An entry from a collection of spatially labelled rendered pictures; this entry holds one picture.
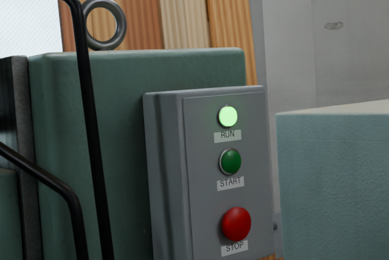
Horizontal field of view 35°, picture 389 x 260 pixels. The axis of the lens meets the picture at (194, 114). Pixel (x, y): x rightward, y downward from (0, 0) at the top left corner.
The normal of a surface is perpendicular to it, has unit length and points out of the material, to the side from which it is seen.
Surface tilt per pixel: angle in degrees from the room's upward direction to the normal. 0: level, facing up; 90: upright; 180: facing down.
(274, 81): 90
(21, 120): 90
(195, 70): 90
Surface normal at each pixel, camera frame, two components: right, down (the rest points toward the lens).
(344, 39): -0.76, 0.08
